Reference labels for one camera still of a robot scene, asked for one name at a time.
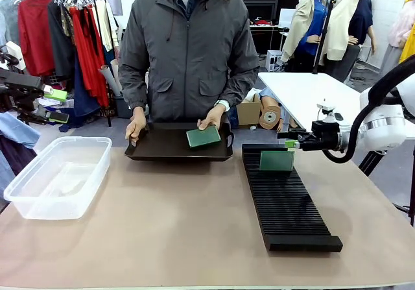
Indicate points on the white table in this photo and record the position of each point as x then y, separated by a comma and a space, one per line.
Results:
308, 95

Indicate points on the black stand leg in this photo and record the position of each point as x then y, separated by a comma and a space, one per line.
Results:
412, 212

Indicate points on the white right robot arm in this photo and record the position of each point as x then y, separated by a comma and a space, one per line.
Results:
386, 124

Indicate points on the mannequin in blue shirt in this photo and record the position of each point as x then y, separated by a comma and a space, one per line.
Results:
304, 14

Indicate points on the dark grey plastic bin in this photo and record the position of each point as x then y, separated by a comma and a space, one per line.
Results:
123, 108

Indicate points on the pink top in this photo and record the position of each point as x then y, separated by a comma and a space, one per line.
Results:
402, 20

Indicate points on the green PCB board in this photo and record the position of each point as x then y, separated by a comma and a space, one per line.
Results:
204, 139
277, 161

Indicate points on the navy garment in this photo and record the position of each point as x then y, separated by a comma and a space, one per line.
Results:
84, 102

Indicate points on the rolled paper tube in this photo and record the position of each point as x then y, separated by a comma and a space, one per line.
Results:
116, 72
108, 80

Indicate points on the brown cardboard spool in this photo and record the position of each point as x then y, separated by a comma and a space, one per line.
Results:
279, 115

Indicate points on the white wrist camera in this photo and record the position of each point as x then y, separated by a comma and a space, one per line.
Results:
325, 108
16, 54

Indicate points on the cream garment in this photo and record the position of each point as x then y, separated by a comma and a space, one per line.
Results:
103, 24

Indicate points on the light grey skirt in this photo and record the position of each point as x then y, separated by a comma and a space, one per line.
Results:
390, 59

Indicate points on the yellow garment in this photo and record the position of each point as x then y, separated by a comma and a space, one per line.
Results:
409, 43

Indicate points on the light blue cloth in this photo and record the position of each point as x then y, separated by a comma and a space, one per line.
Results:
16, 129

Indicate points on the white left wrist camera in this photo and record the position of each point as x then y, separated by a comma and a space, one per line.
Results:
16, 54

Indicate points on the red dress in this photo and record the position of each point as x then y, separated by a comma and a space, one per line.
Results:
87, 59

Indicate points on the black tripod legs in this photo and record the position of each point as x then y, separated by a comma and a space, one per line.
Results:
373, 161

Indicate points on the cardboard box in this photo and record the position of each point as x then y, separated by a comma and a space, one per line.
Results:
248, 113

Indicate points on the person's right hand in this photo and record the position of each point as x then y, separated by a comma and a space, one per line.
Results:
137, 124

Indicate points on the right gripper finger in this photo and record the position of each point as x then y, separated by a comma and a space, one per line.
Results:
293, 135
291, 144

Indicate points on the white board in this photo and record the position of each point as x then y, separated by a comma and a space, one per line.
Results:
287, 17

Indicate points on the dark purple cloth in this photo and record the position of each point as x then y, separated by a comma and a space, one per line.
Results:
13, 160

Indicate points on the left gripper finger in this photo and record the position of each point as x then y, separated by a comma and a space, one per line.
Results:
56, 95
56, 117

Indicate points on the mannequin in navy top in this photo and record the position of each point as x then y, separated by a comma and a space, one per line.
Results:
340, 27

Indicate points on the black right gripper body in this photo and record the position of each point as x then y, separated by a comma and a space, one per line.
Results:
325, 137

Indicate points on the black slotted PCB rack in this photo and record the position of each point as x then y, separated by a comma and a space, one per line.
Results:
291, 212

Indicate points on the dark grey jacket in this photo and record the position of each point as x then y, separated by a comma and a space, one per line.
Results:
60, 50

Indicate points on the person's left forearm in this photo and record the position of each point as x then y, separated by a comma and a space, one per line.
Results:
241, 85

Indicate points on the black metal clothes rack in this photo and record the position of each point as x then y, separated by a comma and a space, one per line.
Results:
110, 115

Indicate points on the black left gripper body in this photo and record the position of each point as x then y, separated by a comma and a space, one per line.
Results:
19, 89

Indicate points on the person's right forearm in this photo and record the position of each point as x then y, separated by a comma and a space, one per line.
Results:
133, 85

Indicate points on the red shirt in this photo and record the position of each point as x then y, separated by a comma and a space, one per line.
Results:
35, 33

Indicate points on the brown patterned garment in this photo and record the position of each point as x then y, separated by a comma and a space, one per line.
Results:
67, 20

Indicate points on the clear plastic storage box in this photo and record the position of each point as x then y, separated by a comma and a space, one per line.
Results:
58, 179

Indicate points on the pale grey-blue garment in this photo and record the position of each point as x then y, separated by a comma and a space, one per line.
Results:
9, 14

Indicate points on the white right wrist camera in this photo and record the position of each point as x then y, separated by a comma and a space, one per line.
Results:
325, 108

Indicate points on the person's grey jacket torso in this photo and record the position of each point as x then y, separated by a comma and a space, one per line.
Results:
191, 59

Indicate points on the black tripod pole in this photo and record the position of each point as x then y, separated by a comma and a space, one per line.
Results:
325, 30

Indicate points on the tan mannequin torso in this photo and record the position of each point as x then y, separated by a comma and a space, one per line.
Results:
270, 101

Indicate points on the dark brown serving tray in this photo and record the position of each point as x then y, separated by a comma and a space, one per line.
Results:
162, 147

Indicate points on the person's left hand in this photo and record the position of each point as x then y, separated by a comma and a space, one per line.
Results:
214, 116

